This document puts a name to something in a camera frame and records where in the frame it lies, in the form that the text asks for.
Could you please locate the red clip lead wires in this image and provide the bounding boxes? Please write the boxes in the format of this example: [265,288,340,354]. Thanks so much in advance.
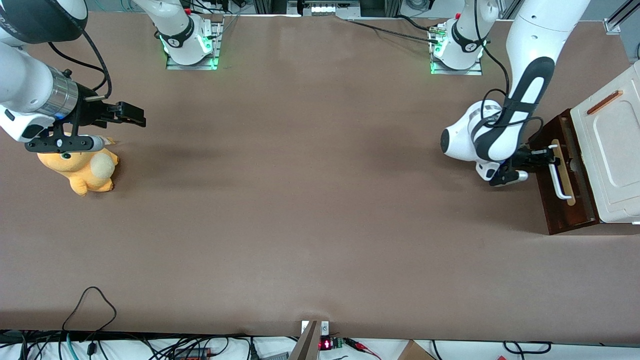
[344,338,382,359]

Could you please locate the tan wooden handle backplate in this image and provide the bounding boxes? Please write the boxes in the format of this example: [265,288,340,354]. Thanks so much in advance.
[551,138,577,207]

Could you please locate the brown oven door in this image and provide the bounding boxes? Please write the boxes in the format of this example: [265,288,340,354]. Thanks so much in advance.
[528,108,601,236]

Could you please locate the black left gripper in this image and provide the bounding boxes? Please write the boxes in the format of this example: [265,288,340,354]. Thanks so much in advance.
[509,146,562,173]

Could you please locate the orange plush toy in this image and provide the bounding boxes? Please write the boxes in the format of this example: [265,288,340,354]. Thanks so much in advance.
[37,147,120,197]

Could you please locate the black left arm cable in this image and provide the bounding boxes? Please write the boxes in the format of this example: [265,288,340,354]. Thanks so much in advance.
[469,0,546,147]

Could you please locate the orange strip on cabinet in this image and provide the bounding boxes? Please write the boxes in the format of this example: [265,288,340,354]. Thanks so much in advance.
[586,90,624,115]

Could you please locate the black floor cable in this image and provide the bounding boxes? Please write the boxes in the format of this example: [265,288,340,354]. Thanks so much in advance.
[502,340,553,356]

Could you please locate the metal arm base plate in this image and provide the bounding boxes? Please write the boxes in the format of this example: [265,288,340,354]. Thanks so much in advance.
[165,14,224,71]
[430,22,484,77]

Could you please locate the wooden bar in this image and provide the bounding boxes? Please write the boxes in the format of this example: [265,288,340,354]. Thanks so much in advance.
[288,320,321,360]

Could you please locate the white metal bracket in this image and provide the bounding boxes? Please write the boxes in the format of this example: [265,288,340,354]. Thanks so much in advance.
[301,320,330,337]

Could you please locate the white toaster oven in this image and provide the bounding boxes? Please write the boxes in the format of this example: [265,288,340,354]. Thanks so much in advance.
[569,62,640,225]

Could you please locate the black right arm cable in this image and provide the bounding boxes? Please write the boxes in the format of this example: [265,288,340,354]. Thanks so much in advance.
[47,30,113,100]

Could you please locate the brown cardboard piece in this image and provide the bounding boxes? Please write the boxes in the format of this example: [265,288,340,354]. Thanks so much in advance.
[397,339,437,360]

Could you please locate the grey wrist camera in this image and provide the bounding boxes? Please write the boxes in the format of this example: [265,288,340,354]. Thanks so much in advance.
[25,135,106,153]
[489,167,529,188]

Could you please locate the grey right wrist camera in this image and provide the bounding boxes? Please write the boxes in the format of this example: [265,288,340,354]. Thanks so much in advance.
[25,135,106,153]

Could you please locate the white metal drawer handle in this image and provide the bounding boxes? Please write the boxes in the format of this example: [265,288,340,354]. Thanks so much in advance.
[548,144,575,201]

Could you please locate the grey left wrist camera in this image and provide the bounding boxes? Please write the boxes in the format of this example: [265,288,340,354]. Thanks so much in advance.
[489,167,529,188]

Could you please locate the thin black looped cable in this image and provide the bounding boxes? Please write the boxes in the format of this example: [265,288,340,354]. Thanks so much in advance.
[61,286,118,334]

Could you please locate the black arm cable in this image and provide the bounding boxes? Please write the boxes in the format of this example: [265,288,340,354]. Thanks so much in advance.
[47,30,113,100]
[469,0,546,147]

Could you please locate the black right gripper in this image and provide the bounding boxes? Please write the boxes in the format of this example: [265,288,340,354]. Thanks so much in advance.
[75,96,147,134]

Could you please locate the black cable to base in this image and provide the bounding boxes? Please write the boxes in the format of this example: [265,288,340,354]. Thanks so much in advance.
[345,15,442,41]

